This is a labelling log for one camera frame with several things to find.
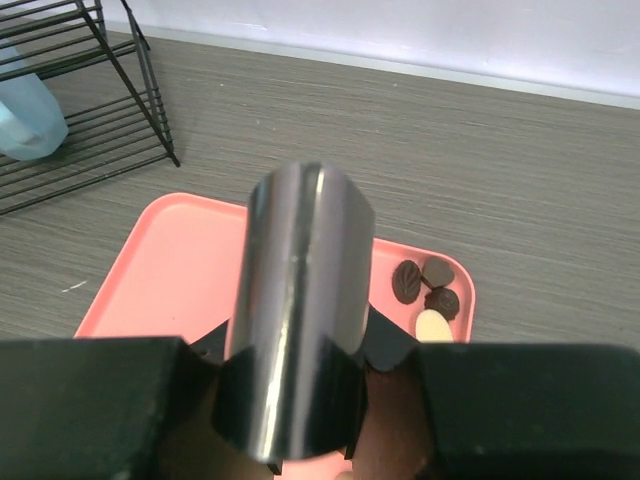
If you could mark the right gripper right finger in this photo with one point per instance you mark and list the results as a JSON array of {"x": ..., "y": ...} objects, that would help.
[{"x": 499, "y": 411}]

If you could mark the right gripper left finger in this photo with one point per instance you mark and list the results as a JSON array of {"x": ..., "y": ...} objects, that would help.
[{"x": 115, "y": 408}]

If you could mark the pink tray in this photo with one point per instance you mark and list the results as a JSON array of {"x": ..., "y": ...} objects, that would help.
[{"x": 177, "y": 274}]

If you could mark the metal tongs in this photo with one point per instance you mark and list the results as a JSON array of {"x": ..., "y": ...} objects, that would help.
[{"x": 292, "y": 386}]

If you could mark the blue cup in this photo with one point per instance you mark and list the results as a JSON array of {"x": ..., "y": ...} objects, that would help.
[{"x": 32, "y": 123}]

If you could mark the black wire rack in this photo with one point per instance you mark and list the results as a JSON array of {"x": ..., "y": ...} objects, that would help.
[{"x": 105, "y": 86}]

